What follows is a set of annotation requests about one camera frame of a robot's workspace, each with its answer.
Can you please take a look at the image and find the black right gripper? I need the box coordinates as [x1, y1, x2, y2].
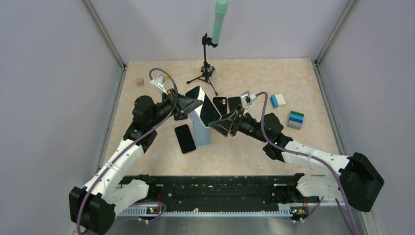
[208, 105, 269, 143]

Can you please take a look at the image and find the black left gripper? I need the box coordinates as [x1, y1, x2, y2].
[149, 88, 204, 127]

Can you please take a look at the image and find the lilac phone case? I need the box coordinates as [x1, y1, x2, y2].
[189, 111, 198, 119]

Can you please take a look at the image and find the black smartphone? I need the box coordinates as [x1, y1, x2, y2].
[174, 124, 196, 154]
[186, 86, 222, 126]
[173, 113, 188, 121]
[228, 96, 242, 112]

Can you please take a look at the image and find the black phone case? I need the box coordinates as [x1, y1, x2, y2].
[212, 96, 228, 116]

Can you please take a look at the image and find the light blue phone case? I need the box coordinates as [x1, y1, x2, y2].
[192, 118, 211, 148]

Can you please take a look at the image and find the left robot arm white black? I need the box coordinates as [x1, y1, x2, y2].
[69, 88, 205, 235]

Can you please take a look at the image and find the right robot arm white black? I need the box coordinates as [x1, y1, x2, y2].
[208, 106, 385, 212]

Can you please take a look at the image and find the black mini tripod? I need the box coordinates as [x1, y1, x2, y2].
[186, 33, 218, 96]

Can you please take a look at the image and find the brown wooden cube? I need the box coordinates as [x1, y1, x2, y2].
[136, 78, 144, 86]

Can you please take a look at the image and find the blue white toy block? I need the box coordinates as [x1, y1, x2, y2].
[270, 94, 287, 109]

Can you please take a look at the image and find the green blue grey block stack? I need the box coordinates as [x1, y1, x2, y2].
[287, 111, 304, 130]

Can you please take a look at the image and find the mint green microphone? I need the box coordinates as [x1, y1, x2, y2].
[211, 0, 228, 47]

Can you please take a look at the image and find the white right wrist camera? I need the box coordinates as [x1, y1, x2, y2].
[241, 91, 257, 114]

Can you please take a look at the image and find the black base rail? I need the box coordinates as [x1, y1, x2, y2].
[119, 174, 320, 218]

